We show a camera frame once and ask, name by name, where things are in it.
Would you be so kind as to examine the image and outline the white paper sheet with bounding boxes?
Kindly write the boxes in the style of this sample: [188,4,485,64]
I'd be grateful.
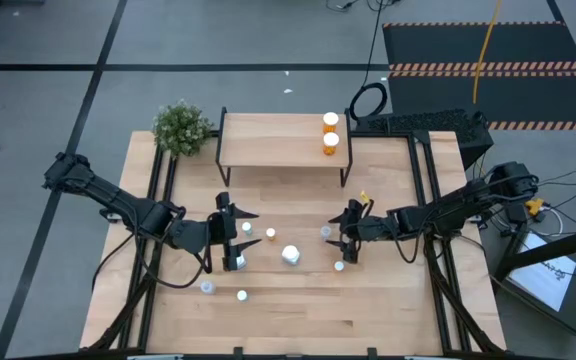
[507,232,576,312]

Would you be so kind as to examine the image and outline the black cable bundle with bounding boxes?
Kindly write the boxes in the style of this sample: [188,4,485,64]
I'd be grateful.
[325,0,402,13]

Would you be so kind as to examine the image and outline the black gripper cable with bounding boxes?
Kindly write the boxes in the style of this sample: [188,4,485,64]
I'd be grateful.
[360,198,424,265]
[130,209,215,290]

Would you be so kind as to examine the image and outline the black aluminium table frame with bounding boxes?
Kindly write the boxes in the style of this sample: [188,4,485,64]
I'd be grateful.
[87,130,507,360]

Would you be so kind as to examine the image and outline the black stand legs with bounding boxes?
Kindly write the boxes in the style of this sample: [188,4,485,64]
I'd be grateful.
[492,223,576,284]

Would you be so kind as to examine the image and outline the yellow hanging cable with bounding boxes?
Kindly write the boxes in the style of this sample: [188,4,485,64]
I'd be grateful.
[471,0,504,105]

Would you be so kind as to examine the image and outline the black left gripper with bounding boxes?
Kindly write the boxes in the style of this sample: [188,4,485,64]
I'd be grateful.
[187,191,264,273]

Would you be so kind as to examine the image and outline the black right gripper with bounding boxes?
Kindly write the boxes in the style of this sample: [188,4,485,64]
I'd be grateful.
[325,198,401,265]

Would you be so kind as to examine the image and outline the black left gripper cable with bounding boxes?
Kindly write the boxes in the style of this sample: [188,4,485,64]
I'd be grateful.
[130,209,215,290]

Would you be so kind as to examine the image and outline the green artificial plant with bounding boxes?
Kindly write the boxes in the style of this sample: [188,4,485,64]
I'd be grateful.
[151,98,214,159]

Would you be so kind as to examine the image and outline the black coiled hanging cable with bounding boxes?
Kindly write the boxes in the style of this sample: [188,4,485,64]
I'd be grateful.
[348,0,389,121]

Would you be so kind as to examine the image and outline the black hazard-striped floor mat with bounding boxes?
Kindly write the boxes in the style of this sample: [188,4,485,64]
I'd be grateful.
[381,20,576,132]

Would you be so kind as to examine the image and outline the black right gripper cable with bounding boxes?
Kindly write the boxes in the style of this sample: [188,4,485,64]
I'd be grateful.
[360,198,424,265]

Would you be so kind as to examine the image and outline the black power adapter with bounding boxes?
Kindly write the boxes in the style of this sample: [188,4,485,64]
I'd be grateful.
[506,202,528,226]

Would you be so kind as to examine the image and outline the wooden shelf black frame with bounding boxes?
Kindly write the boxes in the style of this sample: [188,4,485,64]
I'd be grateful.
[215,106,354,189]

